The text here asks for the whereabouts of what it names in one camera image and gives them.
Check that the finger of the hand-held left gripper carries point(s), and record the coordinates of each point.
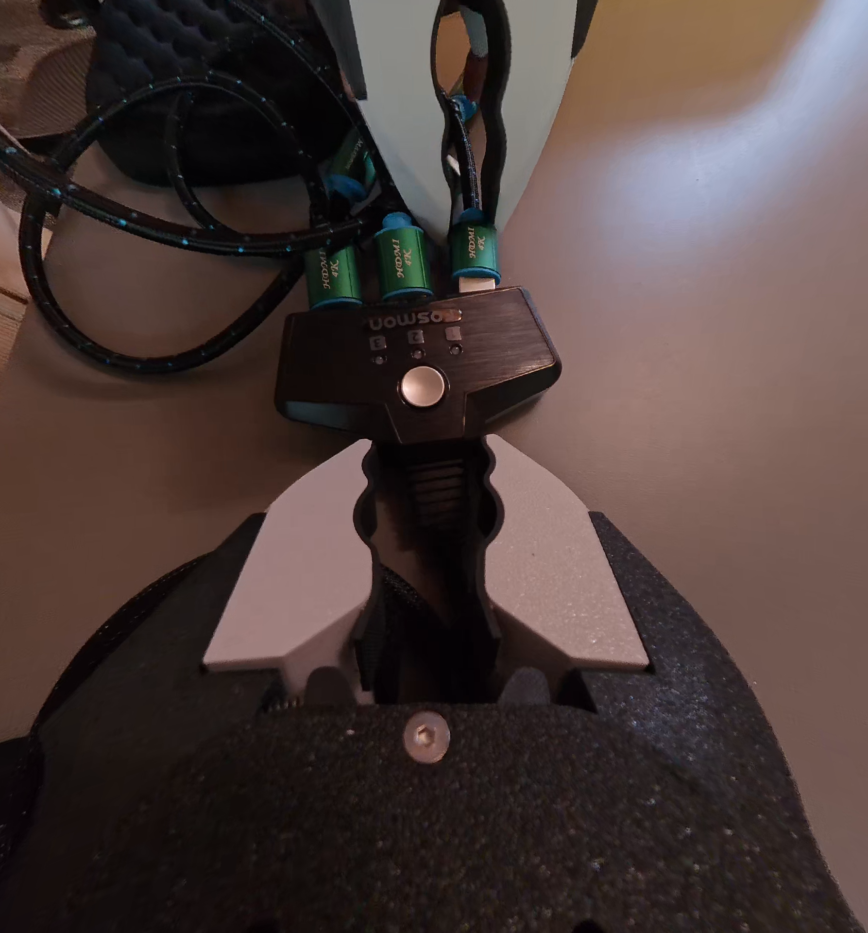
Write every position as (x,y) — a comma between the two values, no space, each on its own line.
(536,65)
(397,87)

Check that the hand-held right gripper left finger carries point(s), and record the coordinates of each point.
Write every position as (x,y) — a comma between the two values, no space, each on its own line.
(288,583)

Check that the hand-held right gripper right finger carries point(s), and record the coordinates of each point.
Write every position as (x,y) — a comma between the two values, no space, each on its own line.
(565,583)

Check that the green HDMI plug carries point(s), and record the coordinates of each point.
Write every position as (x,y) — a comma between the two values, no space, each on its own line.
(471,248)

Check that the black HDMI switch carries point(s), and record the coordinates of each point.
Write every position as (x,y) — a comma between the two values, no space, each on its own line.
(492,342)

